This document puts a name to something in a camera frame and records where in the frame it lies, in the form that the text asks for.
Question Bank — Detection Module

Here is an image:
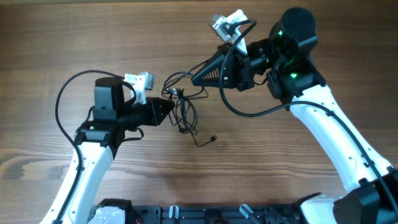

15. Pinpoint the black thin cable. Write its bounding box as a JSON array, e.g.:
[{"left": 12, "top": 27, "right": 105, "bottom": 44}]
[{"left": 177, "top": 99, "right": 218, "bottom": 147}]

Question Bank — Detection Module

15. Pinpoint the black USB cable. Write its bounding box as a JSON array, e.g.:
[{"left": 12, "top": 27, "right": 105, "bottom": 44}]
[{"left": 160, "top": 59, "right": 210, "bottom": 135}]

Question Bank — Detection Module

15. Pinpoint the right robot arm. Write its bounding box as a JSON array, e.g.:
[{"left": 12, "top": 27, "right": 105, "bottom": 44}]
[{"left": 192, "top": 7, "right": 397, "bottom": 223}]

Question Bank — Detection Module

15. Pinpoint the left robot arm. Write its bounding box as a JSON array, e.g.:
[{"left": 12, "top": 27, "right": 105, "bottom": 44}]
[{"left": 42, "top": 77, "right": 175, "bottom": 223}]

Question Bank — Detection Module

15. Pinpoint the right camera black cable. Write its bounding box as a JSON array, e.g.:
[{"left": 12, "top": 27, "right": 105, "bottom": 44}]
[{"left": 218, "top": 19, "right": 398, "bottom": 215}]

